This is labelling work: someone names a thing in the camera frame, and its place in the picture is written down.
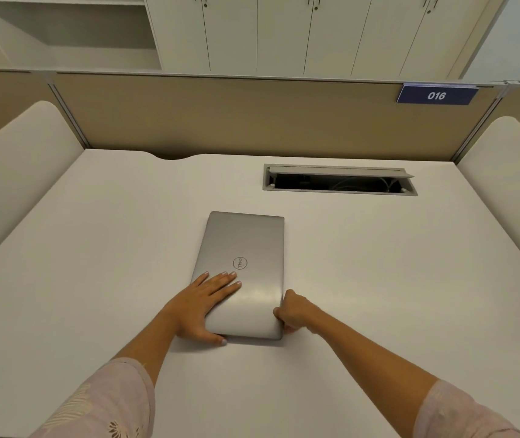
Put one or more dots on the white side divider panel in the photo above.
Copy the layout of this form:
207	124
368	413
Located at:
511	186
11	177

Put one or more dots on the person's right hand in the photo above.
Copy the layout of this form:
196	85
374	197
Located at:
297	312

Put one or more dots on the beige desk partition panel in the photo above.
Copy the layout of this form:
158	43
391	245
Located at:
260	116

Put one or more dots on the person's right fingers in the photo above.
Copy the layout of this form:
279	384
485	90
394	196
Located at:
283	319

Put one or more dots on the blue desk number sign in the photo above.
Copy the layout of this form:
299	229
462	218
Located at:
437	95

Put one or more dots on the silver laptop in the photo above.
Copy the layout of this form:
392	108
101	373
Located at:
246	269

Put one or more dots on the person's left forearm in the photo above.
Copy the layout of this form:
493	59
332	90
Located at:
105	383

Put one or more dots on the white open shelf unit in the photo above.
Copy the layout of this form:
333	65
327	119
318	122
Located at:
64	34

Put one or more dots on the person's left thumb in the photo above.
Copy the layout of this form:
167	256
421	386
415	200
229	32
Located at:
214	337

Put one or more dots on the white cabinet with doors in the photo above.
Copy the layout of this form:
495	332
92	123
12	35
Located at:
324	34

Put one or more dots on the person's right forearm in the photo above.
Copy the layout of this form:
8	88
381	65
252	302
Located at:
406	383

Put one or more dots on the person's left hand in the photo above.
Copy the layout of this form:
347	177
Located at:
194	310

